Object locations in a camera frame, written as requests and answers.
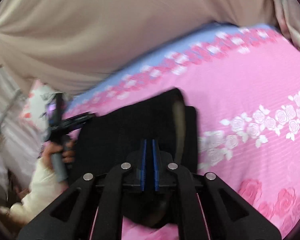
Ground beige curtain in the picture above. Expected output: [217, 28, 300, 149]
[0, 0, 276, 94]

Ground left hand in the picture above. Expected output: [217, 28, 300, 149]
[41, 140, 75, 171]

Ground pink rose bed sheet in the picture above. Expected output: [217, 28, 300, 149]
[66, 24, 300, 236]

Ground silver satin curtain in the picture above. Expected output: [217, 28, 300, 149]
[0, 64, 42, 202]

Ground cartoon cat face pillow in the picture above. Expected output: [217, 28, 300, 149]
[19, 79, 58, 142]

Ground black pants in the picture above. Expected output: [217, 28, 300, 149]
[65, 87, 199, 229]

